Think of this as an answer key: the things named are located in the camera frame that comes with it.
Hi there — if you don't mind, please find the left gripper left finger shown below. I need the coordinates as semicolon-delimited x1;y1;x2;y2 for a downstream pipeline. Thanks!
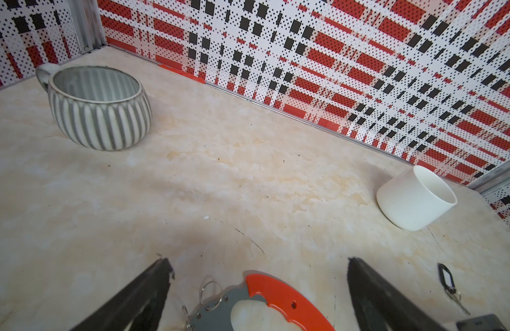
73;258;174;330

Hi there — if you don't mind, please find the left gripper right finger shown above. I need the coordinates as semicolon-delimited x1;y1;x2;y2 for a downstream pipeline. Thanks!
347;257;444;330

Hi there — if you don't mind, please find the black key tag with key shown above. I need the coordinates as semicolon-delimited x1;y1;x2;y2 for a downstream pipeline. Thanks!
438;263;471;316

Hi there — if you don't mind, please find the red handled key ring holder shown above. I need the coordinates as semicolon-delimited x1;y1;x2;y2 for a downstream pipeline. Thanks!
183;273;334;330

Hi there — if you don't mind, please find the white mug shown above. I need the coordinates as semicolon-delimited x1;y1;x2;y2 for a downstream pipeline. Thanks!
376;165;458;232

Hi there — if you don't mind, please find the grey striped mug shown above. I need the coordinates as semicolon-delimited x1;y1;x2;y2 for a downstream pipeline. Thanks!
36;63;152;151

